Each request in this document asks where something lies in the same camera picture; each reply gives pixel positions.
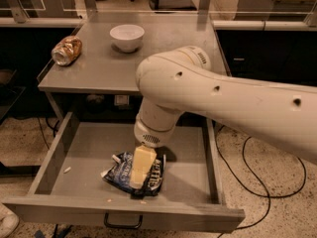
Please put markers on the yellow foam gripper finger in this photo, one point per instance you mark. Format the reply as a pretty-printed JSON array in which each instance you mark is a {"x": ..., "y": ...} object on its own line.
[{"x": 143, "y": 160}]

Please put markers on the blue chip bag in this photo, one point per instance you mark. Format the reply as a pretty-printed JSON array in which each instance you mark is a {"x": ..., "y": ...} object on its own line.
[{"x": 119, "y": 175}]

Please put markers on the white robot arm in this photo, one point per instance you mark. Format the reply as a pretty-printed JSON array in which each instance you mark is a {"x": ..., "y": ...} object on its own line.
[{"x": 179, "y": 81}]

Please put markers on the grey open drawer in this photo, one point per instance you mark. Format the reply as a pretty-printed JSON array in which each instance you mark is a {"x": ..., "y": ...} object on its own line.
[{"x": 190, "y": 198}]

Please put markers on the grey metal counter table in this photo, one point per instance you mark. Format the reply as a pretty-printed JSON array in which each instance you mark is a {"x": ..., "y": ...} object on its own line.
[{"x": 102, "y": 71}]

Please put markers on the white ceramic bowl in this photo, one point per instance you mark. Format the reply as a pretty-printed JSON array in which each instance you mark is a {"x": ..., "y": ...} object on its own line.
[{"x": 127, "y": 38}]

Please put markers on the crushed gold soda can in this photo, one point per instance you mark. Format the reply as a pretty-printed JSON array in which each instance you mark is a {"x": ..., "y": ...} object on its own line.
[{"x": 67, "y": 50}]

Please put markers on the white wall outlet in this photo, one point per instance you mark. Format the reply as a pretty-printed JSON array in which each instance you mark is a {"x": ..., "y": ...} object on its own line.
[{"x": 121, "y": 100}]

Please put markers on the black drawer handle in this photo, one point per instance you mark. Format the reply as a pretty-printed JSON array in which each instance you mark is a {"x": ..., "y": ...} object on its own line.
[{"x": 123, "y": 221}]

